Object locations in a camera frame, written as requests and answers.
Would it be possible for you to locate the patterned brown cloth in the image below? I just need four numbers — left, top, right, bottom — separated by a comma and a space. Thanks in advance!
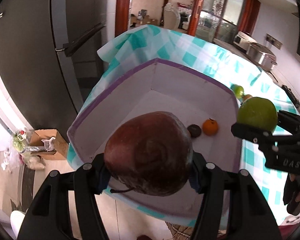
165, 221, 198, 240

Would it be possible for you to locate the dark grey refrigerator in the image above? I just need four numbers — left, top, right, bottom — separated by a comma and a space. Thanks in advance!
0, 0, 120, 131

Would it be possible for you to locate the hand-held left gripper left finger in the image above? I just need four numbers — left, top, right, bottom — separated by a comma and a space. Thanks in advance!
16, 154, 111, 240

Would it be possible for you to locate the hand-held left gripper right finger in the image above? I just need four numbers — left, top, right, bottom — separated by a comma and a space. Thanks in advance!
189, 152, 283, 240

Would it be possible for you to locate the person's right hand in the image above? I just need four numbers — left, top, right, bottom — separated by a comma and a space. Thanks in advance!
283, 174, 300, 215

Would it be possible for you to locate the red wooden door frame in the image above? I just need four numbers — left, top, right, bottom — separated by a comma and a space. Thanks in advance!
115, 0, 135, 38

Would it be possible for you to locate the green apple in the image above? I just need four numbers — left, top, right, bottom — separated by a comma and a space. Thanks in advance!
231, 85, 245, 98
237, 97, 278, 133

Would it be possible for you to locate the purple rimmed cardboard box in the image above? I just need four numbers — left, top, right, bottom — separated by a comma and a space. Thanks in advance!
67, 58, 242, 227

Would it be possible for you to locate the stack of cardboard boxes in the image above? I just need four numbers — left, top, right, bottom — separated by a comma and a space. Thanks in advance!
129, 9, 158, 28

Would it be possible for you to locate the white stool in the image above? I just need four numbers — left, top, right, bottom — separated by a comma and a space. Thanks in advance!
10, 210, 28, 240

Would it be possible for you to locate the pile of plastic bags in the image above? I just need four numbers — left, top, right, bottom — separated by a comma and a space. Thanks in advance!
1, 129, 46, 171

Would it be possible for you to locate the teal white checkered tablecloth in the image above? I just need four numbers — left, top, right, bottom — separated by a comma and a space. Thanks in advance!
67, 25, 300, 228

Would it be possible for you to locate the small dark passion fruit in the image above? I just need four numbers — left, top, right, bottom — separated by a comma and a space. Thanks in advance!
187, 124, 202, 138

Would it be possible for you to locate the brown cardboard box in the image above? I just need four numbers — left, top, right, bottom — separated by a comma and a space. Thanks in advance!
30, 129, 69, 161

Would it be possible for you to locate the dark red apple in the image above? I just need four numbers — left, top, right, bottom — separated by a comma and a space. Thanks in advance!
104, 111, 193, 197

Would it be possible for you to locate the steel pot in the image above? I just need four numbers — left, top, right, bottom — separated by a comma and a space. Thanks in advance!
247, 42, 278, 72

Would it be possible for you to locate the wall power outlet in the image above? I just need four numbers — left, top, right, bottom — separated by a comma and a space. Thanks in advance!
266, 33, 283, 50

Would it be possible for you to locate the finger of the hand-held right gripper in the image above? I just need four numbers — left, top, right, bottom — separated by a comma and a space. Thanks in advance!
231, 122, 273, 143
277, 110, 300, 135

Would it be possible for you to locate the silver countertop appliance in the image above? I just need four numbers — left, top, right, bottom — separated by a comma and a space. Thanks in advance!
234, 31, 257, 53

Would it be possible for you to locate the white ornate chair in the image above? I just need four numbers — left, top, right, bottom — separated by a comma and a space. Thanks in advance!
163, 2, 182, 29

